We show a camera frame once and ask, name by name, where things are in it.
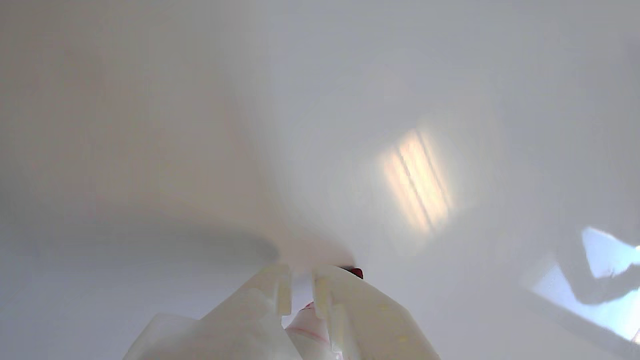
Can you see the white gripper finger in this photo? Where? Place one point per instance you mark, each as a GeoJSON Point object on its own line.
{"type": "Point", "coordinates": [370, 325]}
{"type": "Point", "coordinates": [235, 325]}

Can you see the red marker pen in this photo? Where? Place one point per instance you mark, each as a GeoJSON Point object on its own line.
{"type": "Point", "coordinates": [307, 332]}

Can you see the large whiteboard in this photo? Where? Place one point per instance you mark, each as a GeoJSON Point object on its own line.
{"type": "Point", "coordinates": [150, 125]}

